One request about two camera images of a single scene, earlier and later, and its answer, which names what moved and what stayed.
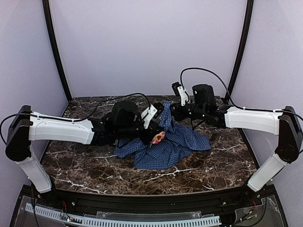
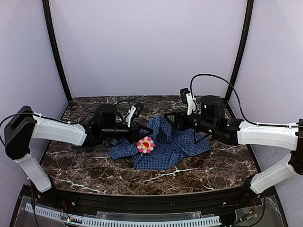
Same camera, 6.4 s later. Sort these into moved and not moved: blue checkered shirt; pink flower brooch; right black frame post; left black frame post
Moved: pink flower brooch
Not moved: blue checkered shirt; left black frame post; right black frame post
